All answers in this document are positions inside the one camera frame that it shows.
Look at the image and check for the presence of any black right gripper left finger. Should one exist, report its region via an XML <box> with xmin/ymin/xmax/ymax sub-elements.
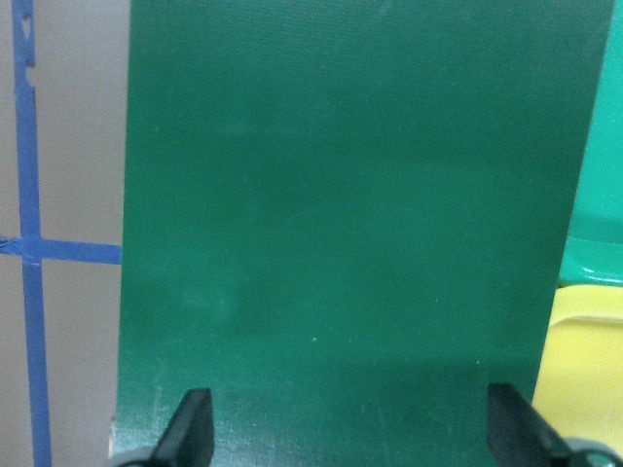
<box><xmin>153</xmin><ymin>388</ymin><xmax>214</xmax><ymax>466</ymax></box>

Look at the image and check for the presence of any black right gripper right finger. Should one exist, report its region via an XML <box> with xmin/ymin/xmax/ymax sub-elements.
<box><xmin>487</xmin><ymin>383</ymin><xmax>569</xmax><ymax>467</ymax></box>

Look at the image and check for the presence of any yellow plastic tray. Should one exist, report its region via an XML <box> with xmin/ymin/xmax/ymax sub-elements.
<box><xmin>532</xmin><ymin>285</ymin><xmax>622</xmax><ymax>451</ymax></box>

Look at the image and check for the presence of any green plastic tray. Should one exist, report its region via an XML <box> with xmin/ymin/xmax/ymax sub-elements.
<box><xmin>559</xmin><ymin>1</ymin><xmax>622</xmax><ymax>287</ymax></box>

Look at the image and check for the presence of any green conveyor belt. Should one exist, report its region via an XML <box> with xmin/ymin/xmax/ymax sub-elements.
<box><xmin>114</xmin><ymin>1</ymin><xmax>613</xmax><ymax>466</ymax></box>

